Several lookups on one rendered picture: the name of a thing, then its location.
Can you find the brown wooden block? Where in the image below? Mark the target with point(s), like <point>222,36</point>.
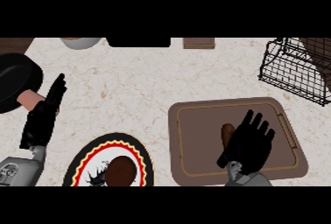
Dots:
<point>199,43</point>

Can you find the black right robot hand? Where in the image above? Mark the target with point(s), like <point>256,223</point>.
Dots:
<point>250,145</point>

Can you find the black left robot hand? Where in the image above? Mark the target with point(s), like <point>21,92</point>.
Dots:
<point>40,122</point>

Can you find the brown tray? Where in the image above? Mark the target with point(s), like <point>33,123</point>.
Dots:
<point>203,140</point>

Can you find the dark brown wooden cabinet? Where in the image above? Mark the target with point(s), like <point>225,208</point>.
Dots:
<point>12,45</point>

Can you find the black appliance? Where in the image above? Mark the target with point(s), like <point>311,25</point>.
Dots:
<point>138,42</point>

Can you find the dark brown round food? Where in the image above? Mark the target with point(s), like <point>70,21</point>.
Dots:
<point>122,172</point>

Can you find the black frying pan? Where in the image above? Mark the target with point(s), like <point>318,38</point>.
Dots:
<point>15,78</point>

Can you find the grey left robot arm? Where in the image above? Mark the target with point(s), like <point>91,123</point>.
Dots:
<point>21,172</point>

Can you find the grey bowl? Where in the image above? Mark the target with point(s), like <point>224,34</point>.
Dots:
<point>80,43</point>

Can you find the patterned oval plate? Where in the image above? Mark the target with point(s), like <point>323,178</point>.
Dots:
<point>92,163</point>

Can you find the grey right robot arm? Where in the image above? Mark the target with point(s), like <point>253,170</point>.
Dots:
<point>246,177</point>

